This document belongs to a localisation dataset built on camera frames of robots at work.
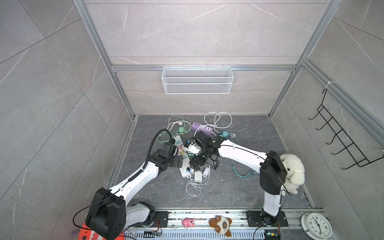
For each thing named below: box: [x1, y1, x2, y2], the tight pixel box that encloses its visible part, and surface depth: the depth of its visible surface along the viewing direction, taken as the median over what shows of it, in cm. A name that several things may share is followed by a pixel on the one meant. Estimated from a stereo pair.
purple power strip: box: [192, 121, 213, 135], surface depth 110 cm
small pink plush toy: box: [181, 217, 196, 228], surface depth 72 cm
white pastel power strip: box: [174, 134, 195, 178], surface depth 88 cm
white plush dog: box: [280, 153, 305, 195], surface depth 73 cm
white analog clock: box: [300, 212, 333, 240], surface depth 70 cm
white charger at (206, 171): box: [202, 167, 211, 177], surface depth 87 cm
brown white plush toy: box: [208, 215, 232, 238], surface depth 71 cm
